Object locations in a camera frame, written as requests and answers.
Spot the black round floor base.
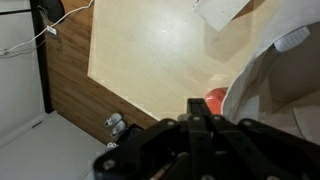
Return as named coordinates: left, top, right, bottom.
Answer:
left=41, top=0, right=65, bottom=23

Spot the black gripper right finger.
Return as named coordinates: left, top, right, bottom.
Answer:
left=210, top=115, right=320, bottom=180

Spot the white canvas tote bag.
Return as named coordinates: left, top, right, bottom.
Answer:
left=194, top=0, right=320, bottom=144

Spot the pair of sneakers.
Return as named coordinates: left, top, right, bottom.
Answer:
left=104, top=112, right=127, bottom=138

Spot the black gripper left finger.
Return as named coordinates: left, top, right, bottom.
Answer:
left=92, top=98, right=214, bottom=180

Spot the pink liquid spray bottle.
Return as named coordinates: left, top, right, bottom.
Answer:
left=204, top=87, right=227, bottom=114

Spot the white cable on floor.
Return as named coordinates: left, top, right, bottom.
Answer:
left=0, top=0, right=96, bottom=58

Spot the white entry door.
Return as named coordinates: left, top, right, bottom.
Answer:
left=0, top=112, right=106, bottom=180

